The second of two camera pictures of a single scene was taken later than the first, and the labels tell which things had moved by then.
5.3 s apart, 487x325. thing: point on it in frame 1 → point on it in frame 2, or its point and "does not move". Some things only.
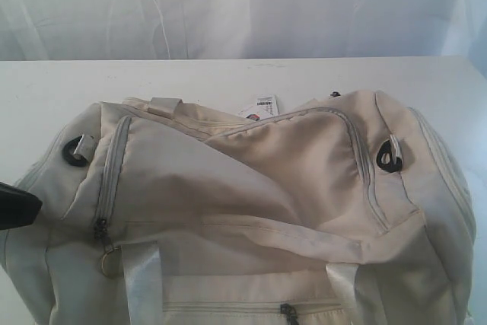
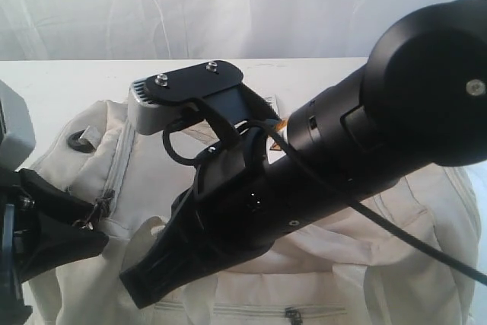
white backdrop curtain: [212, 9] does not move
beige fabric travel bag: [345, 209] does not move
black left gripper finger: [18, 207] → [30, 243]
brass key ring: [112, 261] → [84, 224]
